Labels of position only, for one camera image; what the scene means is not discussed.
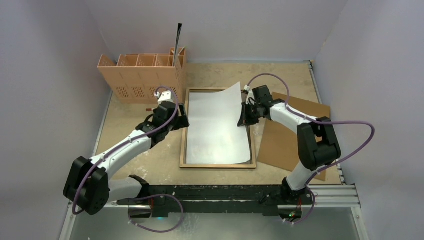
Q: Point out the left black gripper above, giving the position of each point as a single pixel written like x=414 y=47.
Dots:
x=181 y=121

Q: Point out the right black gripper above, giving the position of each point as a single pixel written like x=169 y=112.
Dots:
x=246 y=114

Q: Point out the landscape photo print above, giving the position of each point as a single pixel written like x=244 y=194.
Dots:
x=214 y=137

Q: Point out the wooden picture frame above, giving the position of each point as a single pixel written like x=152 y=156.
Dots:
x=251 y=164

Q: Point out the brown cardboard backing board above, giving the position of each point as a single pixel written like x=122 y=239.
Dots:
x=278 y=151

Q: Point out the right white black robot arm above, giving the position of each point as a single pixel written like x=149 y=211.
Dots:
x=317 y=143

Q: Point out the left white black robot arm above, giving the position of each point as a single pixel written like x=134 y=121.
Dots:
x=89 y=184

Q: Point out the orange perforated organizer rack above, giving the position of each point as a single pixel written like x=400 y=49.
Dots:
x=134 y=78

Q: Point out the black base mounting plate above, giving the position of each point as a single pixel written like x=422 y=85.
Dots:
x=267 y=200

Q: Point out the black flat strip in rack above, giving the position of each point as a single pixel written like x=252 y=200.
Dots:
x=176 y=46

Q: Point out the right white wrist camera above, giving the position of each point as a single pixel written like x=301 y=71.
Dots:
x=249 y=93

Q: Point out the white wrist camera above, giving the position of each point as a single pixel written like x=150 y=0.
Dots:
x=165 y=96
x=249 y=93

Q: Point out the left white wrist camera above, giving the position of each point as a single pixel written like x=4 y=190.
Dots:
x=165 y=96

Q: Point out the aluminium rail frame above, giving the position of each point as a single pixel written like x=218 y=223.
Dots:
x=334 y=214

